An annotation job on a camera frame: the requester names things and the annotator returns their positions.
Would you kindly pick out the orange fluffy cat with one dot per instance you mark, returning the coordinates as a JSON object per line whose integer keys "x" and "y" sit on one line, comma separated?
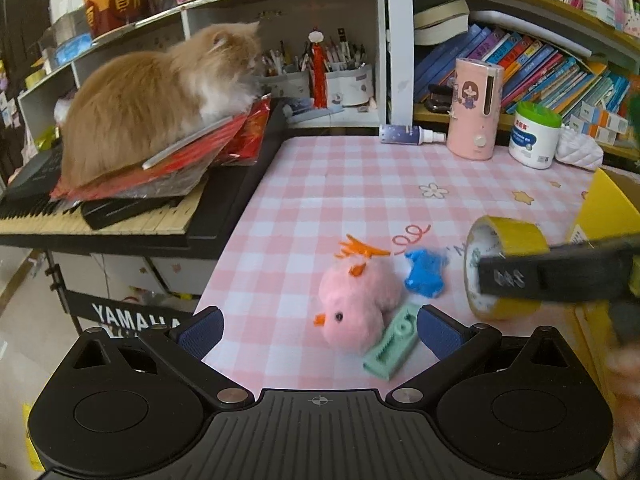
{"x": 139, "y": 103}

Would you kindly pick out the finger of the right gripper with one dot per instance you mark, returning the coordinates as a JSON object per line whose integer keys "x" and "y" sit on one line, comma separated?
{"x": 588, "y": 271}

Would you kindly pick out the green toy mold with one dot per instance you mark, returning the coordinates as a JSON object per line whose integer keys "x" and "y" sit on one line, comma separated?
{"x": 388, "y": 356}

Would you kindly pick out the pink plush chick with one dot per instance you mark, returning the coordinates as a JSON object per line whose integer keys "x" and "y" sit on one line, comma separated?
{"x": 355, "y": 295}

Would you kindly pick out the small spray bottle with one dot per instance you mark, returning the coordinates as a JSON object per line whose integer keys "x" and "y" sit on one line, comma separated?
{"x": 409, "y": 135}

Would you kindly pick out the white quilted pouch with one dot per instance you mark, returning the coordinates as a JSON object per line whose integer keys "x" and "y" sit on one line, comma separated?
{"x": 578, "y": 150}

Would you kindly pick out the orange white medicine box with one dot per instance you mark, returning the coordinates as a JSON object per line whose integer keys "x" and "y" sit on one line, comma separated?
{"x": 601, "y": 117}

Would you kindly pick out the red packets pile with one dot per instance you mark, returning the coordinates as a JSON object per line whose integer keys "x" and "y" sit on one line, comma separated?
{"x": 238, "y": 142}

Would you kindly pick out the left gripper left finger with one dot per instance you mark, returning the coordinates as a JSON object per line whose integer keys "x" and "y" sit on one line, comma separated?
{"x": 183, "y": 348}

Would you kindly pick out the white bookshelf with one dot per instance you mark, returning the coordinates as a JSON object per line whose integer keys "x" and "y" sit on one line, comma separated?
{"x": 383, "y": 27}

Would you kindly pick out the gold tape roll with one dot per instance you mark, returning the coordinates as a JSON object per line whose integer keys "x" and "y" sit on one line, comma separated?
{"x": 495, "y": 278}

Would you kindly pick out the blue toy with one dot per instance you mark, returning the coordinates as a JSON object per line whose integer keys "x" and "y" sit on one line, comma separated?
{"x": 426, "y": 277}

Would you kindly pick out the white jar green lid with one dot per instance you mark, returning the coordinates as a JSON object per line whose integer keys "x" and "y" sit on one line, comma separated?
{"x": 535, "y": 135}

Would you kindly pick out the pink humidifier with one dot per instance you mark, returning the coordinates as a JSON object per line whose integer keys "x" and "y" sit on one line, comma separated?
{"x": 475, "y": 109}

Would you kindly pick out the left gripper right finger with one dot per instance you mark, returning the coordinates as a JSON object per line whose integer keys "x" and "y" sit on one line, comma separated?
{"x": 458, "y": 350}

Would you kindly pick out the yellow cardboard box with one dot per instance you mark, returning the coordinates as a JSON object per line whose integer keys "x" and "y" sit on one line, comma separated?
{"x": 610, "y": 208}

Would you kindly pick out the pink checkered tablecloth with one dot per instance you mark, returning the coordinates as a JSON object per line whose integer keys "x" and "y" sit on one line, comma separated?
{"x": 398, "y": 198}

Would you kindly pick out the black Yamaha keyboard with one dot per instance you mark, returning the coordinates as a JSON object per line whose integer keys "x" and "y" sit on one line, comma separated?
{"x": 169, "y": 243}

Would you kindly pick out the white pen holder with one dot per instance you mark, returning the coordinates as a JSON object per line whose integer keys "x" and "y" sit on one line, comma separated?
{"x": 350, "y": 88}

